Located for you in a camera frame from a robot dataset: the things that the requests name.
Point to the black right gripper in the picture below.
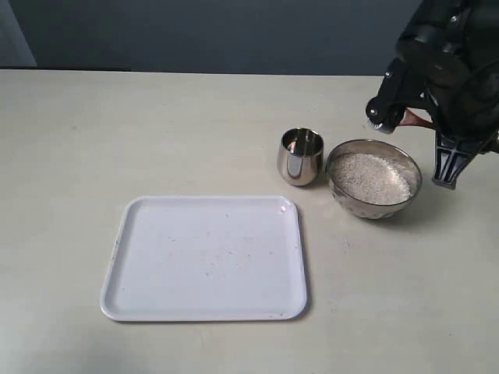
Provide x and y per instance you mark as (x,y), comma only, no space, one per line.
(445,71)

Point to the dark red wooden spoon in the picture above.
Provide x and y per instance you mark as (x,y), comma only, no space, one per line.
(411,119)

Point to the steel bowl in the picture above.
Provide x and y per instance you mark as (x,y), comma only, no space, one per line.
(394,156)

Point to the white rice heap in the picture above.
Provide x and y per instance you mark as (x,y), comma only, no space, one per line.
(370,179)

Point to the small steel cup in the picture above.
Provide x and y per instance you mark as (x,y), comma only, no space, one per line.
(300,156)

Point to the white rectangular plastic tray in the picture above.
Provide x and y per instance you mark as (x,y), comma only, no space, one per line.
(206,259)

